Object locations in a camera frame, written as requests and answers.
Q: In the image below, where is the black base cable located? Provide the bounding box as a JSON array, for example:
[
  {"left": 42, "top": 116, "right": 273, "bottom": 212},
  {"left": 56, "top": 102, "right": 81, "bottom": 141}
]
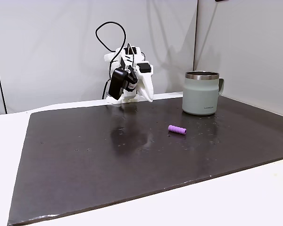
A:
[{"left": 101, "top": 79, "right": 112, "bottom": 100}]

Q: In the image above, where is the pale green steel-rim mug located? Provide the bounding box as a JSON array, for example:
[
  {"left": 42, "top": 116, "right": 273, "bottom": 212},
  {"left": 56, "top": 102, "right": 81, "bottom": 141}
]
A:
[{"left": 182, "top": 71, "right": 225, "bottom": 116}]

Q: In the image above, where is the black oval camera box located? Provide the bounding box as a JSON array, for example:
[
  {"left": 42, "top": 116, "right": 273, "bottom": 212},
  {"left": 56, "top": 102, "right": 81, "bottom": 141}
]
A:
[{"left": 108, "top": 67, "right": 130, "bottom": 100}]

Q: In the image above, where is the purple pen grip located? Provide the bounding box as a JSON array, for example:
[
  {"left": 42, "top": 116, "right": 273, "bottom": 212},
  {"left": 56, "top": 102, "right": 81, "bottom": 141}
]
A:
[{"left": 167, "top": 124, "right": 188, "bottom": 136}]

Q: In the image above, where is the black table mat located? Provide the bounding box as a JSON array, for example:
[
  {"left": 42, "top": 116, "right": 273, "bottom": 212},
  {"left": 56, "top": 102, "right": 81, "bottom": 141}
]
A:
[{"left": 7, "top": 95, "right": 283, "bottom": 226}]

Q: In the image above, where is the black camera cable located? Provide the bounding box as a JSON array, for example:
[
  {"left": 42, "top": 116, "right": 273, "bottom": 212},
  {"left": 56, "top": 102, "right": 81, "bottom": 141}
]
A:
[{"left": 95, "top": 21, "right": 134, "bottom": 69}]

